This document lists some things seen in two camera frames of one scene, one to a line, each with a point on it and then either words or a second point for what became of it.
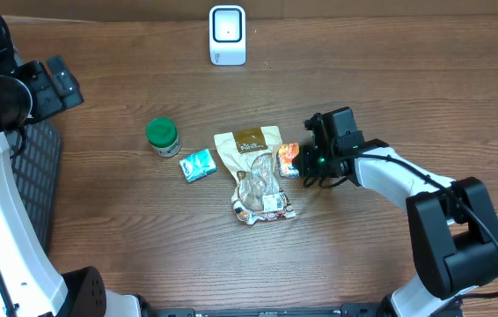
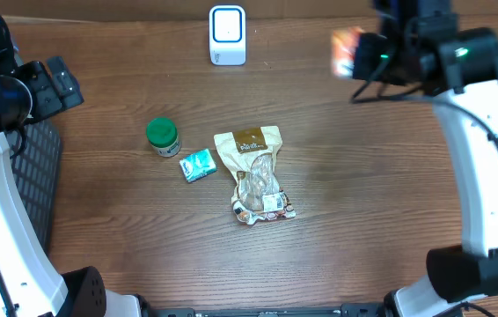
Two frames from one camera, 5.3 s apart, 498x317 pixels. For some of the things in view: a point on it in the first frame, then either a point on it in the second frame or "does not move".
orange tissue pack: (287, 152) to (345, 40)
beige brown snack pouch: (251, 154) does not move
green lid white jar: (162, 134) does not move
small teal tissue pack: (198, 165) does not move
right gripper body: (311, 158) to (392, 71)
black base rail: (350, 309) does not move
